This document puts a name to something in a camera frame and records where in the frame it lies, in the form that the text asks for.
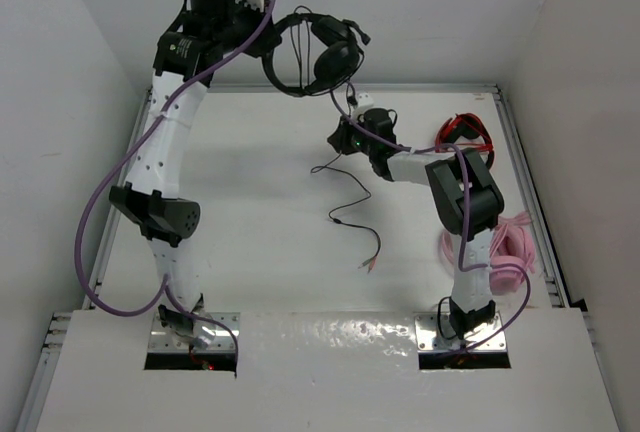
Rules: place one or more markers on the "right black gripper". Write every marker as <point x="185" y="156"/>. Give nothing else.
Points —
<point x="341" y="138"/>

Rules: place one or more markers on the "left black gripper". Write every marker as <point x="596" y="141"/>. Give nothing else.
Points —
<point x="235" y="4"/>

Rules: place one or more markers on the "black headset with cable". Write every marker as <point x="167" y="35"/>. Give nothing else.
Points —
<point x="335" y="66"/>

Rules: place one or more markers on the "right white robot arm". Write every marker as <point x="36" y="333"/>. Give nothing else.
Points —
<point x="466" y="197"/>

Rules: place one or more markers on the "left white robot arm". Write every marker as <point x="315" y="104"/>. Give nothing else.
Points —
<point x="150" y="195"/>

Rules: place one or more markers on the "red headphones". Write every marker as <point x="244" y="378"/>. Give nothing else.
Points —
<point x="467" y="130"/>

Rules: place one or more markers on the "pink headphones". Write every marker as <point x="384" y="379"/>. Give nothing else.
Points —
<point x="512" y="245"/>

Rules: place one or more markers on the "white front cover board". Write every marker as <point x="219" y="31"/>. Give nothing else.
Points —
<point x="328" y="372"/>

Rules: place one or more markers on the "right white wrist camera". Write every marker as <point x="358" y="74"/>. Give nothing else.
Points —
<point x="364" y="102"/>

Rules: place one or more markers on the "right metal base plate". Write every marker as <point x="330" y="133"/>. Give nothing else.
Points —
<point x="434" y="335"/>

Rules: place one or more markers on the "metal base plate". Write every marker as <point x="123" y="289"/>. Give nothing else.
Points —
<point x="180" y="335"/>
<point x="434" y="335"/>

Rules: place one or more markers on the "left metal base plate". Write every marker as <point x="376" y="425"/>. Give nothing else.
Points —
<point x="180" y="335"/>

